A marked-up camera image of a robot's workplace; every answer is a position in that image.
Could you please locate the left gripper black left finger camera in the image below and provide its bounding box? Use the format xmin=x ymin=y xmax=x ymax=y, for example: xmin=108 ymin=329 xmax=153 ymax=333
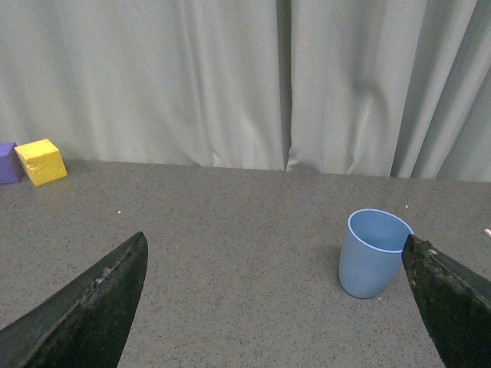
xmin=1 ymin=232 xmax=148 ymax=367

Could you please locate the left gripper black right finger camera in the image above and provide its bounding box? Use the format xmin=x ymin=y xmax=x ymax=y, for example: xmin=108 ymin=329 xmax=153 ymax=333
xmin=402 ymin=235 xmax=490 ymax=367

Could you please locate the blue plastic cup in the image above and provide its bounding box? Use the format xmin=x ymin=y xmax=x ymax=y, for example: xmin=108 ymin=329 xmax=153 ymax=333
xmin=338 ymin=209 xmax=414 ymax=299

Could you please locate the purple foam cube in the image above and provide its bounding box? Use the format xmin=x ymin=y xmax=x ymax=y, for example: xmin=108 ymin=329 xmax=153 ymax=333
xmin=0 ymin=142 xmax=24 ymax=184

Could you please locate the yellow foam cube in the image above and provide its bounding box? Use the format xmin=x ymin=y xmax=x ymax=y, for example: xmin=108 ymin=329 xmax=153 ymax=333
xmin=15 ymin=139 xmax=68 ymax=186

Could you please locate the grey curtain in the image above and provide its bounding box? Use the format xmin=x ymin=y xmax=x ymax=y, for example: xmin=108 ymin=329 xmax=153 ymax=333
xmin=1 ymin=1 xmax=490 ymax=182

